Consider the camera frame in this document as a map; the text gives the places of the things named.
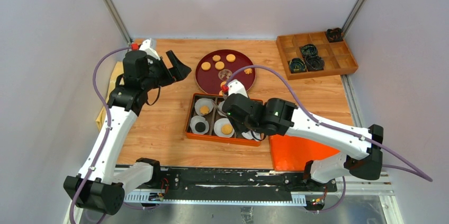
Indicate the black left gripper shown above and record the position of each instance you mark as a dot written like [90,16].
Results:
[177,72]

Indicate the orange compartment cookie box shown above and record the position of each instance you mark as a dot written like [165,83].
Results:
[236,139]

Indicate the swirl butter cookie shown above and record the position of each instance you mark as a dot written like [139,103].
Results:
[248,71]
[216,58]
[204,110]

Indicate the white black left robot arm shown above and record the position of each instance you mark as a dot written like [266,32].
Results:
[115,127]

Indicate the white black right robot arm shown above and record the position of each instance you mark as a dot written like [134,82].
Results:
[357,155]

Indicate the black sandwich cookie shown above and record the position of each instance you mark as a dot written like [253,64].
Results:
[201,128]

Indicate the orange box lid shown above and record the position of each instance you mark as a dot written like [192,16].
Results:
[292,153]

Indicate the dark patterned rolled item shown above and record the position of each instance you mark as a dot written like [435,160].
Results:
[334,35]
[297,65]
[314,63]
[309,50]

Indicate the yellow blue folded towel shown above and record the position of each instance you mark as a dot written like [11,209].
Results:
[117,70]

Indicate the wooden compartment tray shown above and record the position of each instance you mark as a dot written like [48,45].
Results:
[337,56]

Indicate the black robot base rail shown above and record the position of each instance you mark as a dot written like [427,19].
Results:
[248,187]

